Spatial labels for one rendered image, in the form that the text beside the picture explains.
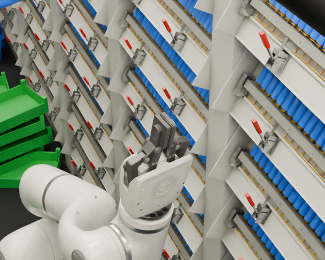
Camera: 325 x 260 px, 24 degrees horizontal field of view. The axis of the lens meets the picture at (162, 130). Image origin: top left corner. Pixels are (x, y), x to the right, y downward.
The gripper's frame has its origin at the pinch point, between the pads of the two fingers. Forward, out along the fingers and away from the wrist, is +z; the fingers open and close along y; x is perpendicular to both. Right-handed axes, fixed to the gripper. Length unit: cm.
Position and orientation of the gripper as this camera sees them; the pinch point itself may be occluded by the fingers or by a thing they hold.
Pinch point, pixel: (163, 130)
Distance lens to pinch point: 104.4
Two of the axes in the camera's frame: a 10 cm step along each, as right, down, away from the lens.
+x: -5.8, -6.4, 5.1
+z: 1.5, -7.0, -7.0
